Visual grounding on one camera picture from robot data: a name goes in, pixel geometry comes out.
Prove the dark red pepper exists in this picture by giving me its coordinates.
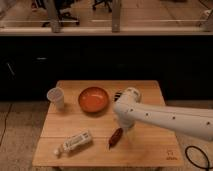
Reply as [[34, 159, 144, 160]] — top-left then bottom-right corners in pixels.
[[108, 128, 123, 147]]

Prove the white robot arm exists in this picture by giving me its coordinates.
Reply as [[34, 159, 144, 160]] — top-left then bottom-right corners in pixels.
[[113, 87, 213, 141]]

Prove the black rectangular box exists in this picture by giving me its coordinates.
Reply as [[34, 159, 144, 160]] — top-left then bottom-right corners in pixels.
[[114, 91, 122, 101]]

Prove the orange bowl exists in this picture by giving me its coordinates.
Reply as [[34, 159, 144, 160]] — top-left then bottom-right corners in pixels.
[[78, 87, 109, 113]]

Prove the wooden table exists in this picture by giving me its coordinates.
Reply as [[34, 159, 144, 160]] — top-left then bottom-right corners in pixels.
[[33, 80, 183, 167]]

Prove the white plastic bottle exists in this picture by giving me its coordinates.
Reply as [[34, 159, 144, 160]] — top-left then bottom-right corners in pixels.
[[54, 130, 93, 156]]

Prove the black office chair base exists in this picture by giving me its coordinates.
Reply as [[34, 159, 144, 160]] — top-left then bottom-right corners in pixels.
[[41, 0, 81, 28]]

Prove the black cable on floor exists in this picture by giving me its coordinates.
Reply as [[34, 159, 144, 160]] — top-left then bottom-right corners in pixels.
[[184, 145, 212, 171]]

